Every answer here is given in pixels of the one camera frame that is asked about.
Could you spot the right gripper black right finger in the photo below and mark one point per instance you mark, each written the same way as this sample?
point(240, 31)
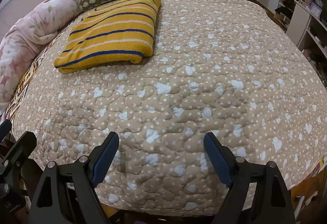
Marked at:
point(256, 193)

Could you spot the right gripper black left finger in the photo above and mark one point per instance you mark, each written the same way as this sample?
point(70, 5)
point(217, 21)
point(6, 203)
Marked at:
point(66, 193)

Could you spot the yellow blue striped knit sweater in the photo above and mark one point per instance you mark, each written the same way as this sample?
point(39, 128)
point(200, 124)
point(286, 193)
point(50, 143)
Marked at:
point(123, 30)

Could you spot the pink floral fluffy blanket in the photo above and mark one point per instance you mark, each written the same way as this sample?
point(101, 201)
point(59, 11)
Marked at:
point(28, 37)

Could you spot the beige dotted quilted bedspread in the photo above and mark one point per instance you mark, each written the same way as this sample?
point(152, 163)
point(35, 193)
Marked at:
point(219, 66)

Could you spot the pink arched headboard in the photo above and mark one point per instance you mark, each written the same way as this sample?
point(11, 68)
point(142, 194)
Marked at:
point(12, 11)

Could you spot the white cluttered shelf unit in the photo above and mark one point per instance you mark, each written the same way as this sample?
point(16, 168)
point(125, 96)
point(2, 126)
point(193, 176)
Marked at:
point(304, 22)

